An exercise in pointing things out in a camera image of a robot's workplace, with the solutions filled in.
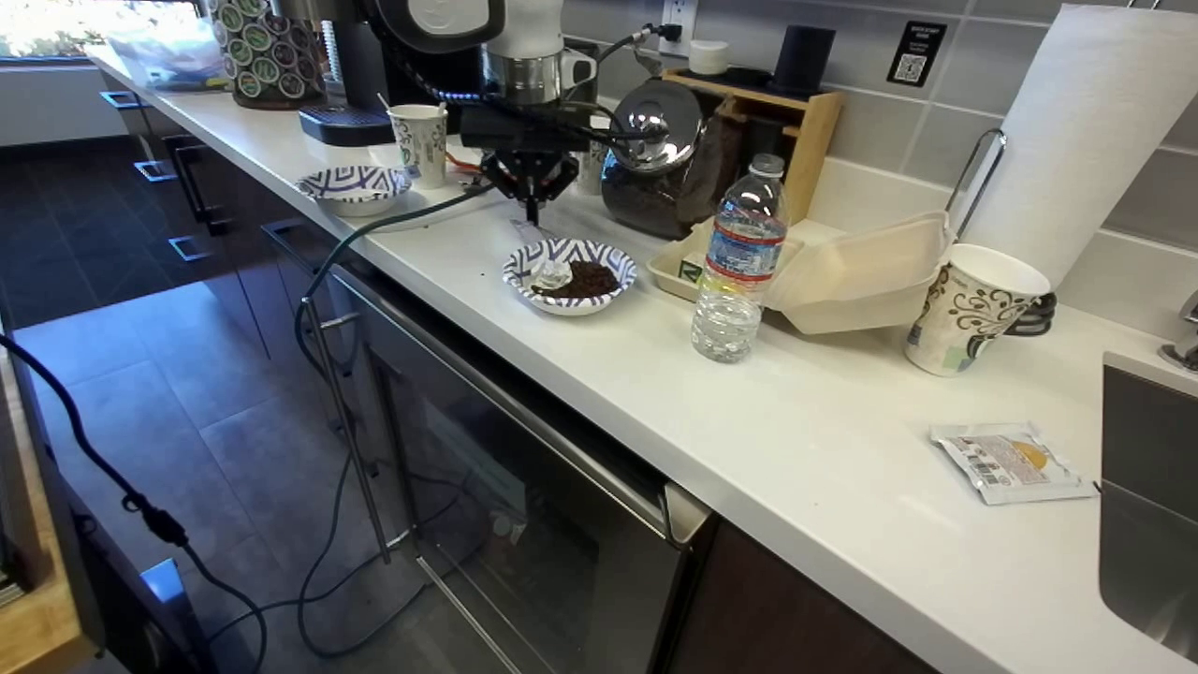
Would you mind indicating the stainless steel sink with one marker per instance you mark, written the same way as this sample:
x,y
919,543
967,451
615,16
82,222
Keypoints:
x,y
1150,507

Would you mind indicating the empty patterned paper plate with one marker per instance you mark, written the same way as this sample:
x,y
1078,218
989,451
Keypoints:
x,y
355,189

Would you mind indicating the dark brown brownie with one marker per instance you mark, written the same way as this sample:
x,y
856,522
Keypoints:
x,y
575,277

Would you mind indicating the clear plastic water bottle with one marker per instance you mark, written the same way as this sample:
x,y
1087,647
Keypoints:
x,y
740,262

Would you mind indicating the black appliance base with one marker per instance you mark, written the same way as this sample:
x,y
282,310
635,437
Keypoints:
x,y
347,124

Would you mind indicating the clear snack packet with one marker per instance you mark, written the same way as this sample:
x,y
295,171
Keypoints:
x,y
1007,463

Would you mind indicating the coffee pod carousel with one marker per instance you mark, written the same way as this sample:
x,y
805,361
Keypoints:
x,y
265,50

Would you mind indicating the patterned paper plate with brownie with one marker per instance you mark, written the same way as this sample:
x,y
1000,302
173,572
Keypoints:
x,y
554,252

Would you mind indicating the robot arm with silver wrist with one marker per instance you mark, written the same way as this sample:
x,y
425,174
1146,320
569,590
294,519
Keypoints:
x,y
518,50

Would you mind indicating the white paper towel roll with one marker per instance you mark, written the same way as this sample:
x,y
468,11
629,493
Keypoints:
x,y
1094,104

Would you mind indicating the black coffee jug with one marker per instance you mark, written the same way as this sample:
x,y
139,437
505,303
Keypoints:
x,y
675,164

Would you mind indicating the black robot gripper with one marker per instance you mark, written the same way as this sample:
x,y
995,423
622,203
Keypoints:
x,y
500,127

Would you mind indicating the patterned paper cup stack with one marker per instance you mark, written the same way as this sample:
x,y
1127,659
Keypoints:
x,y
976,298

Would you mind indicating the wooden rack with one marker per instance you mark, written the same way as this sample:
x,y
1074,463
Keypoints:
x,y
805,124

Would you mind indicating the paper cup near left plate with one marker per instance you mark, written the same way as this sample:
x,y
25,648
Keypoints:
x,y
419,132

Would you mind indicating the beige takeout clamshell container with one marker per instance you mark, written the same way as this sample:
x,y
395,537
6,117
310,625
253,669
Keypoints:
x,y
828,277

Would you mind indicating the dishwasher with steel handle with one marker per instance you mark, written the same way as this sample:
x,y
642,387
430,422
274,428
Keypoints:
x,y
554,539

